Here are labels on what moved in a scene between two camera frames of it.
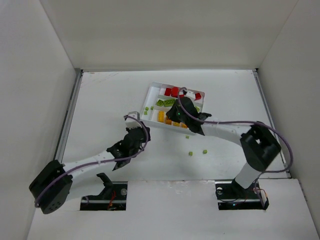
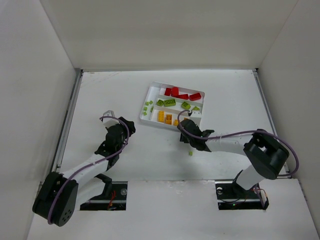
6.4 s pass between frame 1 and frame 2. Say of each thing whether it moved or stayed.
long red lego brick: stayed
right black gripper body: moved
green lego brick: stayed
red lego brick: stayed
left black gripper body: moved
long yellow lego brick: stayed
